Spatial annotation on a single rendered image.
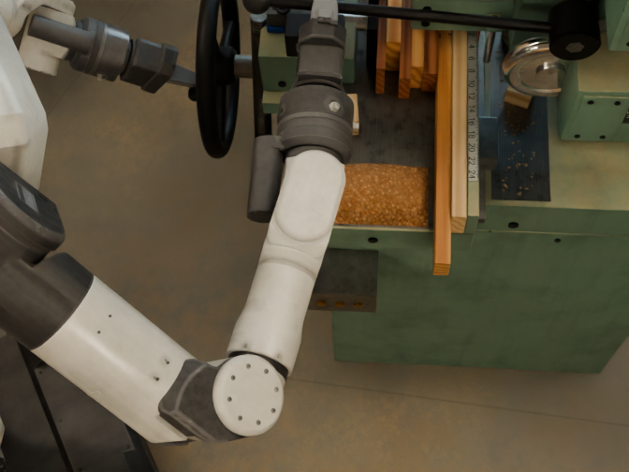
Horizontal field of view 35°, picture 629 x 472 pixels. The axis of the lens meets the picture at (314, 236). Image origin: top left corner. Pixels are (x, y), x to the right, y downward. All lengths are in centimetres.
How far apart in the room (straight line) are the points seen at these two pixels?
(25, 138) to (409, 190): 55
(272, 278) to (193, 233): 131
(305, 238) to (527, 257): 67
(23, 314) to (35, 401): 121
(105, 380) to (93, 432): 111
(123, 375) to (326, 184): 31
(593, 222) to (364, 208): 38
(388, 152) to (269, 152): 31
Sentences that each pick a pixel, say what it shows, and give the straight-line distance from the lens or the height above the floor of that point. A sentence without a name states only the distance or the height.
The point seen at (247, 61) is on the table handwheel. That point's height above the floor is 83.
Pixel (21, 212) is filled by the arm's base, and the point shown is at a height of 136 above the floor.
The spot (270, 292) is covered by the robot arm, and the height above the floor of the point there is 115.
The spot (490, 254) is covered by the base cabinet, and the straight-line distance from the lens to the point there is 165.
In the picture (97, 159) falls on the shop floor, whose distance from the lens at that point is 250.
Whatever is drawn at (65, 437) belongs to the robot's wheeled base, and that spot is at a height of 19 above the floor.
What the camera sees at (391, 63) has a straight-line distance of 146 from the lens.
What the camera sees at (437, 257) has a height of 94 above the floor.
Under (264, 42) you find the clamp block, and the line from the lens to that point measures 143.
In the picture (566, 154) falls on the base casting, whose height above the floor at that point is 80.
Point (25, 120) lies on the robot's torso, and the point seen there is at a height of 131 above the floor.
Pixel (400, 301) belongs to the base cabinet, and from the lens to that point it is 186.
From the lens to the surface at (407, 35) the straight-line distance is 145.
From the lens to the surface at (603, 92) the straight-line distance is 128.
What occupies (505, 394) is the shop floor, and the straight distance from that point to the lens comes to 223.
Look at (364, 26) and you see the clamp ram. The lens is 145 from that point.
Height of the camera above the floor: 213
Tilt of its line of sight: 66 degrees down
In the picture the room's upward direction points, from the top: 5 degrees counter-clockwise
